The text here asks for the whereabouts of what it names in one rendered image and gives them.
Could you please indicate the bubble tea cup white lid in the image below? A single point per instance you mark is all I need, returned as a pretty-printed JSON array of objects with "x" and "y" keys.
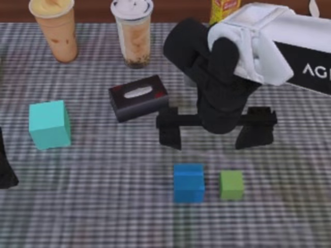
[{"x": 134, "y": 36}]

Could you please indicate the black tissue box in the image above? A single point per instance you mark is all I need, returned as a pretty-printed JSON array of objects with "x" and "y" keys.
[{"x": 138, "y": 99}]

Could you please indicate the small green block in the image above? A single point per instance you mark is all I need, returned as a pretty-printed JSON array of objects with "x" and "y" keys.
[{"x": 231, "y": 184}]

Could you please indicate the large cyan block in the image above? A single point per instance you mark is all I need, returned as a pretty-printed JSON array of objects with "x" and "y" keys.
[{"x": 47, "y": 124}]

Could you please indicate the white curved object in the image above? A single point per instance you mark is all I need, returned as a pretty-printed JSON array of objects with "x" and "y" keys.
[{"x": 314, "y": 7}]

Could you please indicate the orange drink cup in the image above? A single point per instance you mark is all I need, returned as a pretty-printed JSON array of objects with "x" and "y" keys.
[{"x": 58, "y": 33}]

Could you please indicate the yellow snack package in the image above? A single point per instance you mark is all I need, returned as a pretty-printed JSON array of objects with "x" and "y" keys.
[{"x": 223, "y": 10}]

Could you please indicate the grey checkered tablecloth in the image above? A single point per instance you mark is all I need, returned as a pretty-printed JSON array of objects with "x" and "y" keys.
[{"x": 103, "y": 193}]

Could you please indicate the blue cube block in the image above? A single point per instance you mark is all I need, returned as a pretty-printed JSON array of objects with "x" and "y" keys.
[{"x": 188, "y": 184}]

